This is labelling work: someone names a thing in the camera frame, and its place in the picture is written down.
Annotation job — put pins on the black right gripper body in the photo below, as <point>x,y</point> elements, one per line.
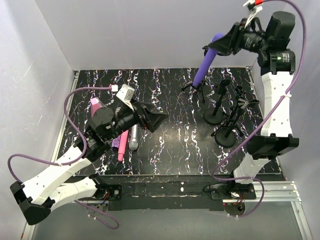
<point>235,39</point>

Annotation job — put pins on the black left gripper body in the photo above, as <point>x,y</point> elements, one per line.
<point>144,116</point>

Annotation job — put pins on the silver microphone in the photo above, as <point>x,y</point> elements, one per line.
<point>133,141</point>

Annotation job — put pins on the round base stand with clip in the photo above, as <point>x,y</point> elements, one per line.
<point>215,116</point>

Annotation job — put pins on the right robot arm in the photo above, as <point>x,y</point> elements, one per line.
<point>277,67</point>

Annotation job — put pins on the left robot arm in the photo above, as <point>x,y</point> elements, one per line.
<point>49,190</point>

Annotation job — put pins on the tall tripod microphone stand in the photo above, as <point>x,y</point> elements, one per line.
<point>197,88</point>

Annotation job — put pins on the round base stand with scissor clamp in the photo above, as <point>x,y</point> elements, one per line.
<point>224,135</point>

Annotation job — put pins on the pink microphone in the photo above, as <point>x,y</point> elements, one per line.
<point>122,145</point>

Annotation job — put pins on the purple glitter microphone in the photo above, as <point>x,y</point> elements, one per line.
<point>116,143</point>

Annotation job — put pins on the pink microphone case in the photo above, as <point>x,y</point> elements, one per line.
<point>95,104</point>

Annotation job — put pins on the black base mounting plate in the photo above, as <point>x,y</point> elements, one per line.
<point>161,192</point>

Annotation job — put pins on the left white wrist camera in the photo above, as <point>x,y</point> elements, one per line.
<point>125,94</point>

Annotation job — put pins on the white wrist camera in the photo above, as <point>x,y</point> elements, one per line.
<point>254,7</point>
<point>125,94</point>

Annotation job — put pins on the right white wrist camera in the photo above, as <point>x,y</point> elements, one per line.
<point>254,7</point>

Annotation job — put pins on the aluminium rail frame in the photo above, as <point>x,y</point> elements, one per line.
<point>172,164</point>

